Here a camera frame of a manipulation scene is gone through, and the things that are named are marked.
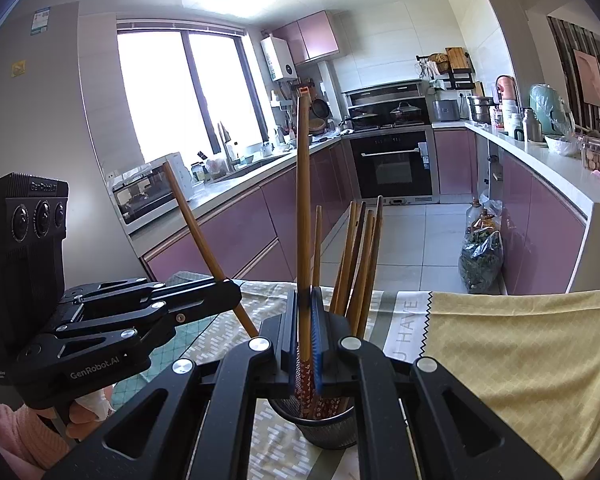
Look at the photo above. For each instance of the black wall spice rack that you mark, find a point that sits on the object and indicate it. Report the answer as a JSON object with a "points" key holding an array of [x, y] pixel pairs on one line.
{"points": [[448, 70]]}

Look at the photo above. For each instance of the silver rice cooker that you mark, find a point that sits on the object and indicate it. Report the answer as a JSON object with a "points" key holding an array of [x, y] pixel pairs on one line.
{"points": [[446, 111]]}

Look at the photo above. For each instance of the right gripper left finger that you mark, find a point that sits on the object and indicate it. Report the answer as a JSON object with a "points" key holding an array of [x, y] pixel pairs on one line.
{"points": [[193, 421]]}

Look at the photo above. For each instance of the yellow cloth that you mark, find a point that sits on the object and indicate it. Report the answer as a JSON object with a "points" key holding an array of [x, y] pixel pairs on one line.
{"points": [[534, 361]]}

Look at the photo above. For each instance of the chopstick in holder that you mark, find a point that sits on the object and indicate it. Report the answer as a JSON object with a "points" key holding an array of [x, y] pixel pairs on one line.
{"points": [[317, 248], [370, 273], [337, 295], [357, 245]]}

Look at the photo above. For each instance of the left camera box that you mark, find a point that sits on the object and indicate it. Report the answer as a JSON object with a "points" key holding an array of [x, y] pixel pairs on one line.
{"points": [[33, 213]]}

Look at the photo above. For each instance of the wooden chopstick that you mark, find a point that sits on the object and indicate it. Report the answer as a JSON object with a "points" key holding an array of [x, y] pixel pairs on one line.
{"points": [[303, 211], [204, 248]]}

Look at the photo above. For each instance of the left hand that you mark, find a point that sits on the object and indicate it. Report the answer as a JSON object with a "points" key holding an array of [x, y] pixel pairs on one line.
{"points": [[83, 421]]}

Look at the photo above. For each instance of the black mesh utensil holder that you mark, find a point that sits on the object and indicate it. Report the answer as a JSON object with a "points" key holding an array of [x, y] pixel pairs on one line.
{"points": [[332, 433]]}

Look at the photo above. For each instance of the pink lower kitchen cabinets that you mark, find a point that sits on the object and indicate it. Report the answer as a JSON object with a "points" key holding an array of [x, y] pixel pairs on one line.
{"points": [[252, 229]]}

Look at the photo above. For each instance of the green vegetable plastic bag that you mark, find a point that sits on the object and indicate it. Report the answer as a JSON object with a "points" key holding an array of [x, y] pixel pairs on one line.
{"points": [[481, 259]]}

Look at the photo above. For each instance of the steel stock pot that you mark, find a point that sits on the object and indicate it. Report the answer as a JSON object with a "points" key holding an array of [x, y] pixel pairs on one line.
{"points": [[480, 108]]}

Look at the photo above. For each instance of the black built-in oven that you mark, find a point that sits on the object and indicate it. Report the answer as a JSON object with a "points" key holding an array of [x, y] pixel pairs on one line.
{"points": [[394, 165]]}

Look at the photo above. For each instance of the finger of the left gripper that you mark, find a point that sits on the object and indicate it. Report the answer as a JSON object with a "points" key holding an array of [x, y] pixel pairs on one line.
{"points": [[194, 301]]}

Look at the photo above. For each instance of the white water heater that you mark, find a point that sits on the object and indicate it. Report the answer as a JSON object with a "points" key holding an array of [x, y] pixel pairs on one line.
{"points": [[278, 59]]}

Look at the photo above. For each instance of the grey refrigerator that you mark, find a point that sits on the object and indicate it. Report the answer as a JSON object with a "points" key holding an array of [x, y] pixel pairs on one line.
{"points": [[44, 131]]}

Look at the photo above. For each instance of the pink upper cabinet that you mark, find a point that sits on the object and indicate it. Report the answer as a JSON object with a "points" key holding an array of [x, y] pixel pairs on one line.
{"points": [[310, 38]]}

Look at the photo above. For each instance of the pink thermos kettle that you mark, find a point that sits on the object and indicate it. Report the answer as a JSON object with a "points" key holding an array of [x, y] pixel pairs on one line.
{"points": [[506, 90]]}

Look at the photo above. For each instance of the teal round appliance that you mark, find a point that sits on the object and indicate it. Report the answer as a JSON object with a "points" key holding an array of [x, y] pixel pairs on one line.
{"points": [[551, 110]]}

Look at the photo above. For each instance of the stove hood with pots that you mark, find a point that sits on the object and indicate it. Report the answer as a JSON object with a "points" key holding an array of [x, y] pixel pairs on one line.
{"points": [[387, 106]]}

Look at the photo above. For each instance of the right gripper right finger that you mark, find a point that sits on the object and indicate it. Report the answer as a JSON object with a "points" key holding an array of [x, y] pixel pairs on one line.
{"points": [[414, 419]]}

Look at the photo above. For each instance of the pink wall painting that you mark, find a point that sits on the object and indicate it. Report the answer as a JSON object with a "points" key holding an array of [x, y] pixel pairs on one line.
{"points": [[589, 75]]}

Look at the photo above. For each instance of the white microwave oven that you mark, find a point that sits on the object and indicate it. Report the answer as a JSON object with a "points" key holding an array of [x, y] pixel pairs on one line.
{"points": [[144, 193]]}

